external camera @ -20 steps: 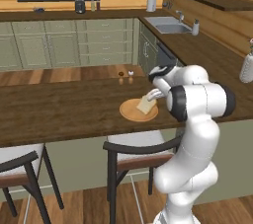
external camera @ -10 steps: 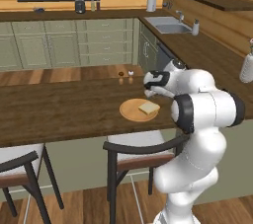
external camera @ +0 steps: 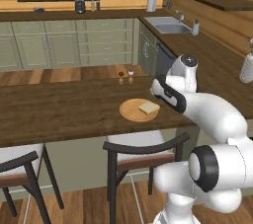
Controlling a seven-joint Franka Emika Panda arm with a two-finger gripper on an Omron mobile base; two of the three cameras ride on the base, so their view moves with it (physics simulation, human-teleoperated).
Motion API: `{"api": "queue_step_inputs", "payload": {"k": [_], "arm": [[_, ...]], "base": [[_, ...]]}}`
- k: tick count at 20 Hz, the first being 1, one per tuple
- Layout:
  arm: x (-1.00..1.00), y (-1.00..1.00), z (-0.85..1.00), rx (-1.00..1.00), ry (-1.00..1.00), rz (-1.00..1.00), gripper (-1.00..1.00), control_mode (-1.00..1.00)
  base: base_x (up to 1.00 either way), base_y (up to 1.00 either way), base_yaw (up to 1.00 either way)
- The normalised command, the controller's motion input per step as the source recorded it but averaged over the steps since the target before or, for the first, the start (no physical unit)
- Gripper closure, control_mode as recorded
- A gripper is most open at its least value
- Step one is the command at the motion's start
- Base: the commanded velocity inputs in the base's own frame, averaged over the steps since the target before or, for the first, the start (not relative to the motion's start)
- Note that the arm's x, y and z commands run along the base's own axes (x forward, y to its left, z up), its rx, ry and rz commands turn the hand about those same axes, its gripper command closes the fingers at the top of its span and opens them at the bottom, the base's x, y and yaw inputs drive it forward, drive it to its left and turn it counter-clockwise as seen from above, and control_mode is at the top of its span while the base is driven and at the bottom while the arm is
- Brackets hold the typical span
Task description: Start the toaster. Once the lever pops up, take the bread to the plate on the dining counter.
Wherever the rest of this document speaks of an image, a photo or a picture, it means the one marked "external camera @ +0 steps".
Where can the wooden wall shelf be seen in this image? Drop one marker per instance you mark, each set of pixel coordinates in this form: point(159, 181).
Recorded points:
point(220, 1)

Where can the green glass bottle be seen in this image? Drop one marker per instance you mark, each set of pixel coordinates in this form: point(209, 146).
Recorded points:
point(93, 5)

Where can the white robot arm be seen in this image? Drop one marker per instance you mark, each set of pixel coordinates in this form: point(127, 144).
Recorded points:
point(214, 116)

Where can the white soap dispenser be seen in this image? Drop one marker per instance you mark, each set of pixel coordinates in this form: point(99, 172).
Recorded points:
point(195, 28)

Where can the dark slim bottle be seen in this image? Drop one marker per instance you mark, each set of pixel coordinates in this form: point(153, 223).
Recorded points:
point(98, 3)

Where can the brown pepper shaker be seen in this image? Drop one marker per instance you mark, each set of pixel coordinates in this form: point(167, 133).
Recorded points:
point(121, 74)

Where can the green base cupboard run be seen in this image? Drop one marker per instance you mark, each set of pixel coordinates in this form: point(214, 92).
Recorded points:
point(66, 43)

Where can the white paper towel roll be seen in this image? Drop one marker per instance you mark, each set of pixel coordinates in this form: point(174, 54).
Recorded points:
point(151, 2)

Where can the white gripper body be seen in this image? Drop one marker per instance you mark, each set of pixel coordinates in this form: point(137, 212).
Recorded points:
point(155, 88)

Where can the round wooden plate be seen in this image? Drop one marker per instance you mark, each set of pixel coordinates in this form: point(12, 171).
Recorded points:
point(131, 111)

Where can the white vase with flower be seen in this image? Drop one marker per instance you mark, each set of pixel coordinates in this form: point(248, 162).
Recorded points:
point(247, 66)

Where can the small dark blue object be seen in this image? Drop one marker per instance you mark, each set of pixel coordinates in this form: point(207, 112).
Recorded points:
point(39, 10)

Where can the dark dishwasher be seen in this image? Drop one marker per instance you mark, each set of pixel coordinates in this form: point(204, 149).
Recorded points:
point(163, 60)

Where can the steel tap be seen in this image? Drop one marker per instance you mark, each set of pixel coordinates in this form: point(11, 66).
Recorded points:
point(180, 15)

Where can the pale bread slice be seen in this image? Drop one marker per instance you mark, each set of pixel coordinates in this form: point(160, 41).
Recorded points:
point(149, 107)

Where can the black stool with white seat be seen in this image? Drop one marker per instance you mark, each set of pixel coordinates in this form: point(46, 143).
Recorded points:
point(138, 150)
point(19, 165)

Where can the white salt shaker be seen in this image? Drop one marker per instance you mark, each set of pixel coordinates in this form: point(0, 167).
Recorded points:
point(130, 72)

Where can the green sink cupboard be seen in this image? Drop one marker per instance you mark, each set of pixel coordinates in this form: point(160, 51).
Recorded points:
point(147, 48)

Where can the steel sink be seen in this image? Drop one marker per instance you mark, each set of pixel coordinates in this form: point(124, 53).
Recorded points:
point(169, 25)

